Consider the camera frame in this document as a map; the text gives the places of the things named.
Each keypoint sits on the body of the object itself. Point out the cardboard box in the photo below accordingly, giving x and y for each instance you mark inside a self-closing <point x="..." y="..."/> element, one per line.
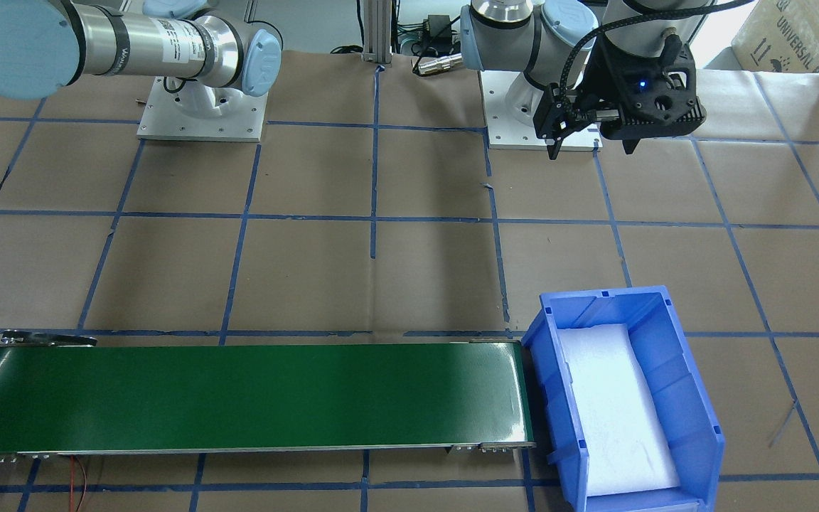
<point x="779" y="36"/>

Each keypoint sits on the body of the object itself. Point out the white foam pad bin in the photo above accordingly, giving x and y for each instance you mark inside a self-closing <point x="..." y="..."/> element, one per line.
<point x="625" y="440"/>

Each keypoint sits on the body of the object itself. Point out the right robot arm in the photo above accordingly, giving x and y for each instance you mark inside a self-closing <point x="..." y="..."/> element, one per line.
<point x="208" y="61"/>

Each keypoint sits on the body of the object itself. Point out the silver cylindrical connector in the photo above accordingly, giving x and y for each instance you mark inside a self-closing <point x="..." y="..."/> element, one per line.
<point x="439" y="65"/>

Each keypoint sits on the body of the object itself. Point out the aluminium frame post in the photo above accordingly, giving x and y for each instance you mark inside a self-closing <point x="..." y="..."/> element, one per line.
<point x="377" y="18"/>

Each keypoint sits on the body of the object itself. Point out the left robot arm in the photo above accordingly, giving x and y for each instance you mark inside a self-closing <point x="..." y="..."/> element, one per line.
<point x="508" y="35"/>

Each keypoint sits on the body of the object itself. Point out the green conveyor belt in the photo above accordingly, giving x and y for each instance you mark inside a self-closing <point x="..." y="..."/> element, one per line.
<point x="98" y="401"/>

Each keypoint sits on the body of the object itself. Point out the black power adapter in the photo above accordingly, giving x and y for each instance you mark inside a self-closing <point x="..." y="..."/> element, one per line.
<point x="437" y="26"/>

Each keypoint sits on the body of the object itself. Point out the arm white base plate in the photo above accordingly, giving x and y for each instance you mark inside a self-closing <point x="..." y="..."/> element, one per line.
<point x="201" y="114"/>
<point x="509" y="103"/>

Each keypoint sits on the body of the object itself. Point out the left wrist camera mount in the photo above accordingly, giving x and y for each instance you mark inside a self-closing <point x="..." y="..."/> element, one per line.
<point x="657" y="95"/>

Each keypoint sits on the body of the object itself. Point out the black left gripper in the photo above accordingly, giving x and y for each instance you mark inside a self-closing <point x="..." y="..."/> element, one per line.
<point x="603" y="91"/>

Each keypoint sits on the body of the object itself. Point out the blue plastic bin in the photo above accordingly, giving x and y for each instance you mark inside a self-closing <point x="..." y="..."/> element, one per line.
<point x="683" y="406"/>

